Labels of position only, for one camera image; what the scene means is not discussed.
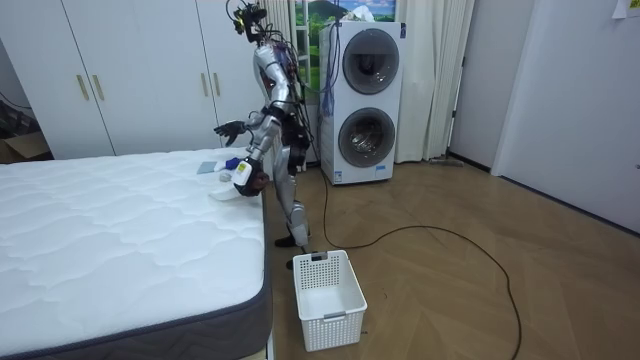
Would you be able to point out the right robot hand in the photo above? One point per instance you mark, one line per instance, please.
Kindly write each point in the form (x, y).
(229, 131)

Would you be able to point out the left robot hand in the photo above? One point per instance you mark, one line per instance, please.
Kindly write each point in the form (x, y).
(243, 172)

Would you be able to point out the white garment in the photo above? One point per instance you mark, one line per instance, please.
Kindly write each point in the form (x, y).
(224, 193)

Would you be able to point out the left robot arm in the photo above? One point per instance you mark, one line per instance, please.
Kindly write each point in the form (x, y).
(263, 136)

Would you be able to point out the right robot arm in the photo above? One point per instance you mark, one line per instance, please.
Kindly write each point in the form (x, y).
(252, 125)

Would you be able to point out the blue cloth item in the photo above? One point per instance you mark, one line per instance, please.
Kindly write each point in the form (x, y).
(233, 163)

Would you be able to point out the small light grey sock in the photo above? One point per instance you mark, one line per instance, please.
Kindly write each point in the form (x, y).
(225, 176)

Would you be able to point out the grey folded cloth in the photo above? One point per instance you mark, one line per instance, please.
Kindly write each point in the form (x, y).
(206, 167)

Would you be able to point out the robot legs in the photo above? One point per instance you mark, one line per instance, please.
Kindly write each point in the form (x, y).
(286, 185)

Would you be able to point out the robot body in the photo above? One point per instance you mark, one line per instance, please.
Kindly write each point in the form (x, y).
(274, 70)

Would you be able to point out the white wardrobe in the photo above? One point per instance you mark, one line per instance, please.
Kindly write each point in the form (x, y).
(150, 75)

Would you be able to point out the bed with white mattress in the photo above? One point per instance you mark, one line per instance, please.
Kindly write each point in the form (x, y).
(125, 240)

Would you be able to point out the white plastic laundry basket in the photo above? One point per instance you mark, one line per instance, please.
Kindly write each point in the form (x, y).
(331, 305)

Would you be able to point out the white washing machine tower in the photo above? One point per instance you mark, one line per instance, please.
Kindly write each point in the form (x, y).
(391, 102)

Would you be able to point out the white crumpled bag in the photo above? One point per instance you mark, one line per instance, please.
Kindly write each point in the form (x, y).
(361, 13)

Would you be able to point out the cardboard box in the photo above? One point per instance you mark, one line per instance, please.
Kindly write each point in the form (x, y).
(25, 147)

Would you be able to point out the cream curtain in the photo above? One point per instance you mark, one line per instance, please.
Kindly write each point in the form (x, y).
(435, 75)

